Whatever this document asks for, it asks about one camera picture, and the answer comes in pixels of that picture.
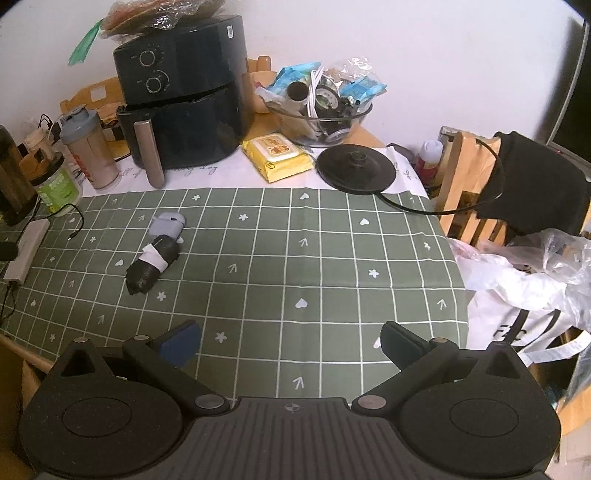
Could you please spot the yellow wet wipes pack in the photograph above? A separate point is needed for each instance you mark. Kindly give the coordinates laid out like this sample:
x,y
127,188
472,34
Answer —
x,y
277,157

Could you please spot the blue snack packet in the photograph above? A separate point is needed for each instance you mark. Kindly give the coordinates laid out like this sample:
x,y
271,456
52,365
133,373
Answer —
x,y
364,87
293,76

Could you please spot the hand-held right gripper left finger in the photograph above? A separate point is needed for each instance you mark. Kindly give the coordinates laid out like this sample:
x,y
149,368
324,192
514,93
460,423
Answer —
x,y
180,346

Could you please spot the grey window frame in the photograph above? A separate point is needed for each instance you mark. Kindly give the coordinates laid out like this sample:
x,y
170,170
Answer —
x,y
564,83

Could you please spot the white tote bag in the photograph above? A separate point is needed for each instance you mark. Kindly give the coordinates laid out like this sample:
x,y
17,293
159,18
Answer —
x,y
498,314

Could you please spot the green ribbon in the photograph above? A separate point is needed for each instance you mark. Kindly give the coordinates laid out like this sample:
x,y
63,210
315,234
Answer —
x,y
85,44

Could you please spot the red bottle white cap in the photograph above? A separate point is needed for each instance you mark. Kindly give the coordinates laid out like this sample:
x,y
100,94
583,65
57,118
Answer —
x,y
427,164

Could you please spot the dark electric kettle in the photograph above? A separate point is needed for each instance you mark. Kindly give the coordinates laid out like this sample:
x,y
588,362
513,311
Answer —
x,y
14,180

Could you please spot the white power bank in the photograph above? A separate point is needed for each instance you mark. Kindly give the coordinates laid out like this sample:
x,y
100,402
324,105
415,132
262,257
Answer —
x,y
25,251

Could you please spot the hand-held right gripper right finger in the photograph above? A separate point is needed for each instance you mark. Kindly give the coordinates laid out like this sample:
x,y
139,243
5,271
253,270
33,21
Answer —
x,y
397,344

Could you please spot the shaker bottle grey lid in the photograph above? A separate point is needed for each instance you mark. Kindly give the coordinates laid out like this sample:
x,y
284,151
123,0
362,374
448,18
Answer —
x,y
92,157

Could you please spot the green grid tablecloth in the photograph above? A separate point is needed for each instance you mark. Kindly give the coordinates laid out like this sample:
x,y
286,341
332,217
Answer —
x,y
286,258

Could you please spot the green label jar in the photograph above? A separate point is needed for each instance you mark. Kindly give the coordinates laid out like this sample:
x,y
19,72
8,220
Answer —
x,y
57,187

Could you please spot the dark blue air fryer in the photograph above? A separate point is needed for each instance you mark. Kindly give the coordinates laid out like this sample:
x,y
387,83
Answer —
x,y
184,92

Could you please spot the crinkled clear wrapper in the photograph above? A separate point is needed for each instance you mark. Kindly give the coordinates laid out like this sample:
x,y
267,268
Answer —
x,y
353,69

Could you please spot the brown-filled clear jar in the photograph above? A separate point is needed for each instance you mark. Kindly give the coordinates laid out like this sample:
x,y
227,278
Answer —
x,y
44,159

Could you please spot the clear bag brown snacks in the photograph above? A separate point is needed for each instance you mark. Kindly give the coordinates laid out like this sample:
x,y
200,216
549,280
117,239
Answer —
x,y
157,14

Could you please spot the white script table cover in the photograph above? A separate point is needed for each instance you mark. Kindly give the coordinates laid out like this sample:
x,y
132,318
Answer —
x,y
221,177

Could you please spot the black sock white band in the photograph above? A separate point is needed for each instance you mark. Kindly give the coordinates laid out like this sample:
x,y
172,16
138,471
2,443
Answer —
x,y
147,272

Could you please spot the pale purple small case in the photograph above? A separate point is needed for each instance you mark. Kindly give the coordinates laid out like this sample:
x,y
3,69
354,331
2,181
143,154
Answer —
x,y
166,224

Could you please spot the clear plastic bag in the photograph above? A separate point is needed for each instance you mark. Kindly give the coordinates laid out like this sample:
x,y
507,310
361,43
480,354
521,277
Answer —
x,y
563,263

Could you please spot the slatted wooden chair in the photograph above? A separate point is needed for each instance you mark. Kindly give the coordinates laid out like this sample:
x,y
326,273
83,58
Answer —
x,y
457,184

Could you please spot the black kettle base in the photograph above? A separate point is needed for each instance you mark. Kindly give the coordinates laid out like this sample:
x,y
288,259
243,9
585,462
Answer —
x,y
355,168

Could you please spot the glass bowl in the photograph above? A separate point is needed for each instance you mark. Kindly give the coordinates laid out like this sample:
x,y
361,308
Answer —
x,y
323,134

